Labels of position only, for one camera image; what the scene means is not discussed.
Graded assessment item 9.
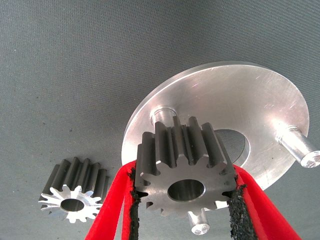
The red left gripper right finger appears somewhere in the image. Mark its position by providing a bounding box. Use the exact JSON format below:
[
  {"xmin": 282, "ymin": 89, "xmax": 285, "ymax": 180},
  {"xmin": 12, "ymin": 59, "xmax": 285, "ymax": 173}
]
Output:
[{"xmin": 222, "ymin": 163, "xmax": 303, "ymax": 240}]

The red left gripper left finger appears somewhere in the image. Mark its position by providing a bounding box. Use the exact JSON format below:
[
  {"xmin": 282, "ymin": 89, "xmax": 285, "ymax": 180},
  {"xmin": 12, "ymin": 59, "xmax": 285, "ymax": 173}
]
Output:
[{"xmin": 83, "ymin": 159, "xmax": 141, "ymax": 240}]

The small steel planetary gear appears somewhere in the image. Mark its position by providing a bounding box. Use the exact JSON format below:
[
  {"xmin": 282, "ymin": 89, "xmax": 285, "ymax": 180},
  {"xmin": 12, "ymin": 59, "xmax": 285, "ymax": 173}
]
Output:
[
  {"xmin": 134, "ymin": 116, "xmax": 238, "ymax": 218},
  {"xmin": 37, "ymin": 156, "xmax": 111, "ymax": 224}
]

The round metal carrier plate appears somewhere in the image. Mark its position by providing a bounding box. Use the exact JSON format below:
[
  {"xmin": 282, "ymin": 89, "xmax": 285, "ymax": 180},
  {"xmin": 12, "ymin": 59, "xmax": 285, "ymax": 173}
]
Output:
[{"xmin": 121, "ymin": 60, "xmax": 320, "ymax": 237}]

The dark grey table cloth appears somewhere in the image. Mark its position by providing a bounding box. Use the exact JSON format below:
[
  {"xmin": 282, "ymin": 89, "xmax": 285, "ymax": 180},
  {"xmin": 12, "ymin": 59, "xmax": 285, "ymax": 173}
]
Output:
[{"xmin": 0, "ymin": 0, "xmax": 320, "ymax": 240}]

